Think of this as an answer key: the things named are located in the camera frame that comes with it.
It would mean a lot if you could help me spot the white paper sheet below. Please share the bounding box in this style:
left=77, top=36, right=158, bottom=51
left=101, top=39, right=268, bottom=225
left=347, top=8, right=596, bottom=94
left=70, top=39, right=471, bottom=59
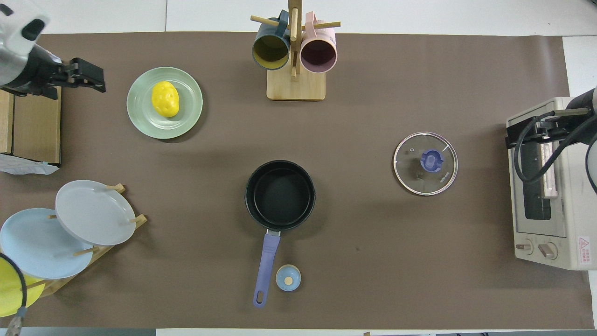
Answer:
left=0, top=153, right=60, bottom=175

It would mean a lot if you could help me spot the wooden plate rack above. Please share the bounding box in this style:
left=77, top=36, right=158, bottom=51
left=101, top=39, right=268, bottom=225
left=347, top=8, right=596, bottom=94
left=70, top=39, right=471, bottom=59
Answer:
left=20, top=183, right=148, bottom=298

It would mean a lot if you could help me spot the light green plate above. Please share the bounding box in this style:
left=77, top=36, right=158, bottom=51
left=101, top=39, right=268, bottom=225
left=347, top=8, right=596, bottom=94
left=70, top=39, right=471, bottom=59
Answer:
left=126, top=67, right=204, bottom=140

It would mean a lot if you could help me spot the brown table mat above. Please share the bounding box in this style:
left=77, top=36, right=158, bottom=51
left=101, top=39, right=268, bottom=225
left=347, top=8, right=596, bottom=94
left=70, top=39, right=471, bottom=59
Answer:
left=0, top=32, right=593, bottom=329

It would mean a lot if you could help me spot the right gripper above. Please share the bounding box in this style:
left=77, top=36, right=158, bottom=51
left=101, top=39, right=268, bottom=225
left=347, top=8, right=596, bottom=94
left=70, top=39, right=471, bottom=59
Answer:
left=506, top=107, right=589, bottom=150

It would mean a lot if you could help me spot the yellow potato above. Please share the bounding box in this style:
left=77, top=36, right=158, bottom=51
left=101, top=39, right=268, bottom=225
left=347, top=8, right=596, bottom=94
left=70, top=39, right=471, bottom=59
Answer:
left=151, top=81, right=180, bottom=118

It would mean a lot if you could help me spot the light blue plate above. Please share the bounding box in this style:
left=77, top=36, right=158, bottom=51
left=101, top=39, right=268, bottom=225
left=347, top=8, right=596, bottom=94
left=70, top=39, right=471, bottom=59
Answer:
left=0, top=208, right=94, bottom=280

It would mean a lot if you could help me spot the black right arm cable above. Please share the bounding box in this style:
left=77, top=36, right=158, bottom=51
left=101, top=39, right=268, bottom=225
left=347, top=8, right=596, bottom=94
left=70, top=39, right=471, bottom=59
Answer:
left=514, top=117, right=597, bottom=183

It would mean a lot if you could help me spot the glass lid purple knob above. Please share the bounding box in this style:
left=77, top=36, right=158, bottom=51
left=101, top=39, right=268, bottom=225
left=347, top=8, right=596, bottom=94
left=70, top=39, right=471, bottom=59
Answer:
left=393, top=132, right=458, bottom=196

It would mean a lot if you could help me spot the small blue round lid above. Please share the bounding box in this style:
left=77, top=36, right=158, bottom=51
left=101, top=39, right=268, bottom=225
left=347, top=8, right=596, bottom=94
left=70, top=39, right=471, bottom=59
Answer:
left=276, top=264, right=302, bottom=292

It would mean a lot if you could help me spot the black pot purple handle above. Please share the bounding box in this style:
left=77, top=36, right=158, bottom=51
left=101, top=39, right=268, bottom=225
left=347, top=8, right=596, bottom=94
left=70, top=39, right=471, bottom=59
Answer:
left=245, top=160, right=316, bottom=308

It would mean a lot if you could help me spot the dark teal mug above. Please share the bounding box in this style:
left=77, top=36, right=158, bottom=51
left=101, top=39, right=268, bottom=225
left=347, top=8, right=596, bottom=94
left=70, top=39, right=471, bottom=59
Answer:
left=252, top=10, right=291, bottom=71

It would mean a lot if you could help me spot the wooden mug tree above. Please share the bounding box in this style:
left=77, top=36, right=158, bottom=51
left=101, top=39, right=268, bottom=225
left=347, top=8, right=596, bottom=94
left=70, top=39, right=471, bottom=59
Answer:
left=250, top=0, right=341, bottom=101

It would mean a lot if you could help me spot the beige toaster oven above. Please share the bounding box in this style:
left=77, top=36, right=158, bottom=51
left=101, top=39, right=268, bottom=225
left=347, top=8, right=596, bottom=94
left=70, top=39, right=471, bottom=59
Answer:
left=507, top=97, right=597, bottom=271

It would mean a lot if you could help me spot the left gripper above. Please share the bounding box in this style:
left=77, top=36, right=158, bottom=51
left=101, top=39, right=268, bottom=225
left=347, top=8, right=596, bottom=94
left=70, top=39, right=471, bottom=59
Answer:
left=49, top=57, right=106, bottom=94

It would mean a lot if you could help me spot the grey plate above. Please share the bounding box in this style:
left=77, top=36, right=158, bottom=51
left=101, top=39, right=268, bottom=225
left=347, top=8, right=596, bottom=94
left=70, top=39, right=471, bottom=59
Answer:
left=55, top=180, right=137, bottom=246

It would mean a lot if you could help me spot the yellow plate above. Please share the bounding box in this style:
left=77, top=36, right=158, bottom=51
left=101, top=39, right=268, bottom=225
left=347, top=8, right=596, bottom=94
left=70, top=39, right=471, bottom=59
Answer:
left=0, top=252, right=46, bottom=318

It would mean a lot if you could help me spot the wooden shelf box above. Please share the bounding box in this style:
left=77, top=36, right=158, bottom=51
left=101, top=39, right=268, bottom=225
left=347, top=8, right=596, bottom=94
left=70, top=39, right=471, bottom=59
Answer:
left=0, top=86, right=62, bottom=166

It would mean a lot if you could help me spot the pink mug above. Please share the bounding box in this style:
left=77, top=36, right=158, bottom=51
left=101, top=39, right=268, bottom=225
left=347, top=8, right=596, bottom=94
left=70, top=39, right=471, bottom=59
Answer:
left=300, top=12, right=338, bottom=74

